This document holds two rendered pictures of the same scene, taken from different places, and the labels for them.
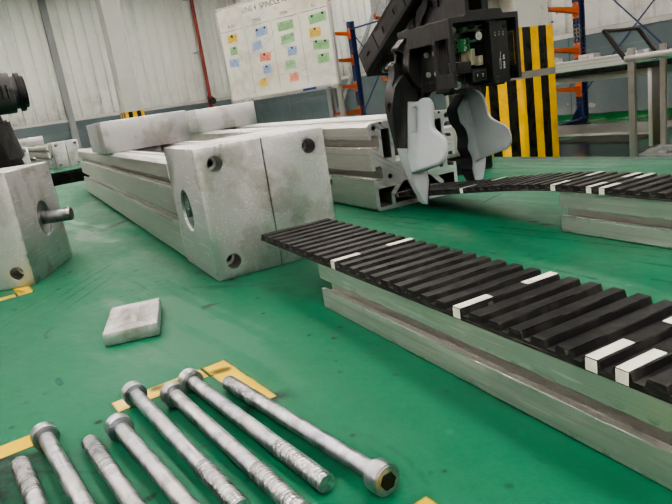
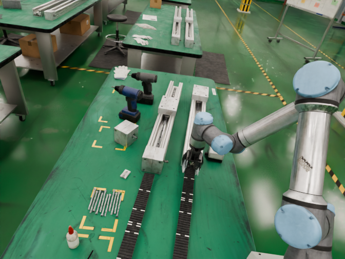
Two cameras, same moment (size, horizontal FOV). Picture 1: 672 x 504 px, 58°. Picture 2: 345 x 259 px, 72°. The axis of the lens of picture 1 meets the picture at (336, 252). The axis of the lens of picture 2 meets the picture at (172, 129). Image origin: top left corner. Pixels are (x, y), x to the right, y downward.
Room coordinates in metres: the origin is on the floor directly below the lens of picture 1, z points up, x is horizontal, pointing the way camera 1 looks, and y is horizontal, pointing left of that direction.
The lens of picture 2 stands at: (-0.25, -0.41, 1.68)
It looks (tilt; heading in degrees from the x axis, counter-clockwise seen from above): 37 degrees down; 28
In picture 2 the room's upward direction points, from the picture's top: 10 degrees clockwise
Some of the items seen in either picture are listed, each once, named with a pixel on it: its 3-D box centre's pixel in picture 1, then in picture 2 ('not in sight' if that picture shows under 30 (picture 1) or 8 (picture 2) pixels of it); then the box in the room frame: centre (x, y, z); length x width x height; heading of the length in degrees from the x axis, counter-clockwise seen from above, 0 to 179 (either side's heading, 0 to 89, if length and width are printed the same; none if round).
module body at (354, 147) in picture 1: (267, 153); (196, 119); (0.96, 0.08, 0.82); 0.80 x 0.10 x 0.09; 26
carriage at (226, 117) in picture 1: (215, 125); (199, 94); (1.19, 0.19, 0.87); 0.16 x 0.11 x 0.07; 26
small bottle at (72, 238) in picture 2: not in sight; (72, 235); (-0.02, 0.04, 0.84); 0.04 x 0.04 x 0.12
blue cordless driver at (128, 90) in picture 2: not in sight; (126, 102); (0.70, 0.46, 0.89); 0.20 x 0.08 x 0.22; 104
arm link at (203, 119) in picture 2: not in sight; (202, 126); (0.54, -0.12, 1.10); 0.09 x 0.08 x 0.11; 66
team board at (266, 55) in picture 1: (285, 93); (308, 10); (6.59, 0.28, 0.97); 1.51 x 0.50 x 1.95; 52
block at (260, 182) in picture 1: (264, 194); (155, 160); (0.48, 0.05, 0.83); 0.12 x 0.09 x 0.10; 116
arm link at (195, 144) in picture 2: not in sight; (198, 140); (0.54, -0.12, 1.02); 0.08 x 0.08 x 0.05
